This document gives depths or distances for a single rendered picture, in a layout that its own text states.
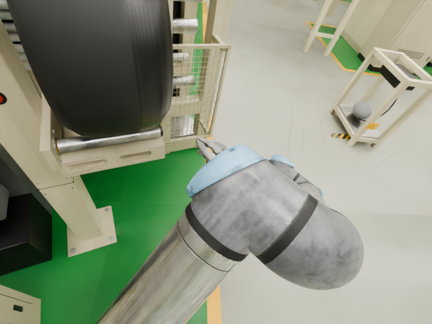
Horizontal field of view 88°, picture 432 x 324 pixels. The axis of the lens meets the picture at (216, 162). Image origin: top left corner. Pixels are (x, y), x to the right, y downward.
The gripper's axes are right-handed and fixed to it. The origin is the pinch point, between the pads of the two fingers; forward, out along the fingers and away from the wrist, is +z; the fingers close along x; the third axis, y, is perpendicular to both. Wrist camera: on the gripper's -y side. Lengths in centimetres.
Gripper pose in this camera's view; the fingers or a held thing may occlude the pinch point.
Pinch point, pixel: (201, 141)
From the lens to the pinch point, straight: 72.3
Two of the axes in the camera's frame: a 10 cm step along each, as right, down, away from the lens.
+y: -5.4, 0.1, 8.4
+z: -6.8, -6.0, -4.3
